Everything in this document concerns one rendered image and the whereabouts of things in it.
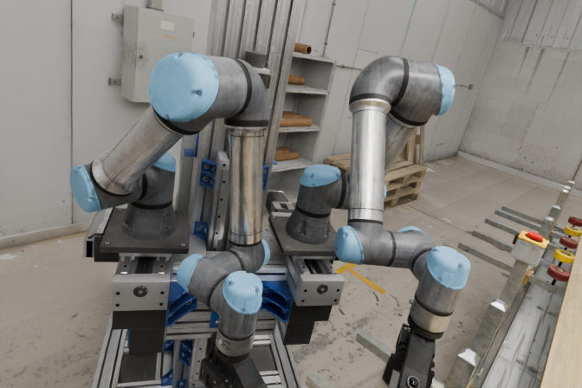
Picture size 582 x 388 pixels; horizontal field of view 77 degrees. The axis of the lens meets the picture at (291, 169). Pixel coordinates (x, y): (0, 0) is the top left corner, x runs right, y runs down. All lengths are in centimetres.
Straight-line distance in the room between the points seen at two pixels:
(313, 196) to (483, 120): 771
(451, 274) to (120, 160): 70
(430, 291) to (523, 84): 791
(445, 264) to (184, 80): 56
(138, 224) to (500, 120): 803
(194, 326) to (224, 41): 88
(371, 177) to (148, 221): 62
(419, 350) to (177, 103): 64
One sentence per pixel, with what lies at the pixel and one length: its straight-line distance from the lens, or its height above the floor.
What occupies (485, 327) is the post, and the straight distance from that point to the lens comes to 112.
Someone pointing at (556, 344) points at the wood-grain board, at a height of 90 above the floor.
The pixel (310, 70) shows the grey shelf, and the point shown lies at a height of 140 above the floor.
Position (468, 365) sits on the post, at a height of 110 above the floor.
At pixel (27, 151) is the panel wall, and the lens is 288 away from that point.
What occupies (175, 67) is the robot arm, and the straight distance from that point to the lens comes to 66.
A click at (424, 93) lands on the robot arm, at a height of 157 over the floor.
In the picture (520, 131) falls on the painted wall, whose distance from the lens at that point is 854.
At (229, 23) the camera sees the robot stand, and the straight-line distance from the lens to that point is 115.
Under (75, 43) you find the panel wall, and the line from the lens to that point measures 280.
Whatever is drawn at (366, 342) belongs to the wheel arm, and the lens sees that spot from 126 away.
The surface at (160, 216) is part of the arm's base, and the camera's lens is 109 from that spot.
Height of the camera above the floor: 161
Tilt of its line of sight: 19 degrees down
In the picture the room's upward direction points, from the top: 11 degrees clockwise
